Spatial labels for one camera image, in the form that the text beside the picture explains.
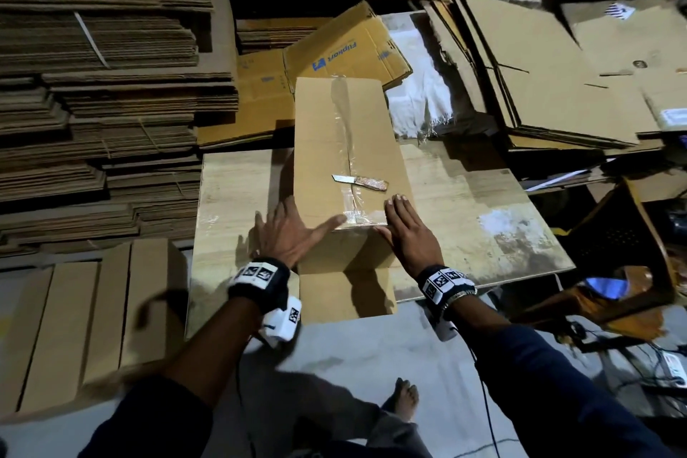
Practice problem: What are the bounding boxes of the plywood work board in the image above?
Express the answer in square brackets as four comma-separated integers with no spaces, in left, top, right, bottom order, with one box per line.
[185,141,577,338]

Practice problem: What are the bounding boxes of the white plastic sack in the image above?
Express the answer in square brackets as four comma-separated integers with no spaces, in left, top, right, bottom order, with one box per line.
[380,10,459,141]

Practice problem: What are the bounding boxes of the person's left hand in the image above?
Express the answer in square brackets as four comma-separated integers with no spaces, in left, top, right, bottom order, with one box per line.
[253,195,348,270]

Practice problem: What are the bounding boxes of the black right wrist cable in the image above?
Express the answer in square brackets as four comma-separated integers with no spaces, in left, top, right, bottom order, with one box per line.
[459,339,530,458]

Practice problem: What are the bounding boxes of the person's left forearm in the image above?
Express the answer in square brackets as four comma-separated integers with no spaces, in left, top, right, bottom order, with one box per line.
[80,296,264,458]

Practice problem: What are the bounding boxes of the yellow carton with blue print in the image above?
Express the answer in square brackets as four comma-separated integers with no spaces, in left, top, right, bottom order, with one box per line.
[282,0,414,95]

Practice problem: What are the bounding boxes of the person's trouser leg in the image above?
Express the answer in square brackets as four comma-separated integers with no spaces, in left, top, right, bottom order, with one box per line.
[290,409,433,458]

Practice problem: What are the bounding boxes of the small metal cutter blade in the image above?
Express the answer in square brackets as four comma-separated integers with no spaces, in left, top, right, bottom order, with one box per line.
[331,173,390,194]

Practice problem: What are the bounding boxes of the person's right hand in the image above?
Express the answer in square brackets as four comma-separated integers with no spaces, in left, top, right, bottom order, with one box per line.
[376,193,446,280]

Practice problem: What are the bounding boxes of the blue glowing device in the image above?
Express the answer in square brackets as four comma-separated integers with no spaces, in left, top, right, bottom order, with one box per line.
[585,275,631,301]

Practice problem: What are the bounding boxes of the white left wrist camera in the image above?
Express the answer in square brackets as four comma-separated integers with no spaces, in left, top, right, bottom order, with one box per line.
[260,296,305,349]

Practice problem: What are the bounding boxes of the stacks of flat cardboard bundles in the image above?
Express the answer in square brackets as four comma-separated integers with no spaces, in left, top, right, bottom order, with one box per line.
[0,0,447,260]

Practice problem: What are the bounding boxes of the pile of brown cartons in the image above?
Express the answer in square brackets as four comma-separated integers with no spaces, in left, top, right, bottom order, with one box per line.
[424,0,687,155]

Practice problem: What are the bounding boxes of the person's right forearm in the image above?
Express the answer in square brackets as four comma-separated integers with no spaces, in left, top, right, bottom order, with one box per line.
[449,296,676,458]

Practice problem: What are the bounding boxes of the black left wrist band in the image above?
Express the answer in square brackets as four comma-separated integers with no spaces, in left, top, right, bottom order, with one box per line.
[226,255,291,313]

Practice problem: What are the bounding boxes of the person's bare foot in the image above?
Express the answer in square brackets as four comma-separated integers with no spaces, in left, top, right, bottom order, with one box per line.
[386,377,421,424]

